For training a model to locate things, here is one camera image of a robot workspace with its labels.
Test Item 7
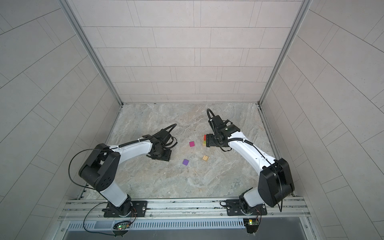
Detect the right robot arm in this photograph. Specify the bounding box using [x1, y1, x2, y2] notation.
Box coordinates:
[206, 109, 295, 216]

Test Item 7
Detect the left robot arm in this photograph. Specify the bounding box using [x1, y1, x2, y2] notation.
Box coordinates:
[78, 131, 178, 218]

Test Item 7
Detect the left circuit board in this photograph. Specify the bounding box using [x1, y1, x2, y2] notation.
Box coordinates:
[113, 221, 132, 231]

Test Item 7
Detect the circuit board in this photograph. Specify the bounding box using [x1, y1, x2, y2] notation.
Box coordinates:
[113, 221, 132, 231]
[243, 218, 260, 227]

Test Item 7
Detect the right circuit board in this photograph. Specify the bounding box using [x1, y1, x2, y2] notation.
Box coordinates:
[243, 218, 260, 227]

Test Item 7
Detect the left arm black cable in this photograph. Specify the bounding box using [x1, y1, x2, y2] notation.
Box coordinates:
[67, 123, 178, 236]

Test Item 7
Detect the aluminium mounting rail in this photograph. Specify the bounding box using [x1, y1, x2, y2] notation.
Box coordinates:
[58, 197, 311, 221]

